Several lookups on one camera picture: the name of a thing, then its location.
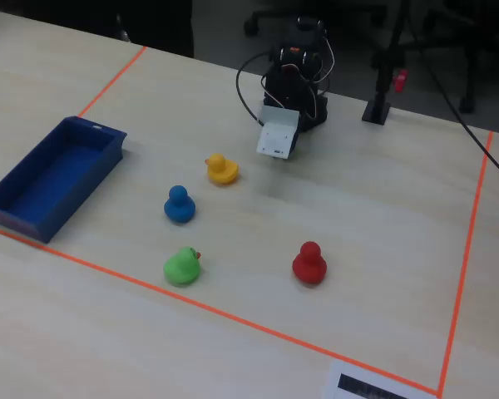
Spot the long black cable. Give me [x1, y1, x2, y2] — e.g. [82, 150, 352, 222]
[405, 16, 499, 187]

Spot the black camera stand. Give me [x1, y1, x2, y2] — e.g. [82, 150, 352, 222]
[361, 0, 413, 126]

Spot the green rubber duck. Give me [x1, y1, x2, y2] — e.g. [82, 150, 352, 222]
[162, 246, 203, 287]

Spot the yellow rubber duck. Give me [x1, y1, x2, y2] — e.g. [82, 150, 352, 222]
[204, 152, 240, 186]

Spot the orange tape strip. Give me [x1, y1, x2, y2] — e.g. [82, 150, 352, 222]
[437, 131, 495, 397]
[77, 45, 148, 119]
[0, 224, 441, 396]

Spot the white camera box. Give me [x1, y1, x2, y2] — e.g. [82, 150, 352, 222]
[255, 105, 301, 160]

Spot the red clamp handle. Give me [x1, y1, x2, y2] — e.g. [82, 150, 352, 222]
[392, 69, 410, 93]

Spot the red rubber duck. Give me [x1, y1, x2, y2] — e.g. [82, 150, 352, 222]
[291, 240, 329, 285]

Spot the blue rubber duck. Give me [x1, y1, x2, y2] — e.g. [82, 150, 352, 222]
[163, 185, 197, 224]

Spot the blue plastic box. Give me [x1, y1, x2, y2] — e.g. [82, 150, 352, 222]
[0, 116, 128, 244]

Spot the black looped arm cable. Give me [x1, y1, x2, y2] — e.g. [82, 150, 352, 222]
[235, 51, 275, 126]

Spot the white barcode paper sheet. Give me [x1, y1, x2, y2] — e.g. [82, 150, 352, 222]
[321, 360, 438, 399]

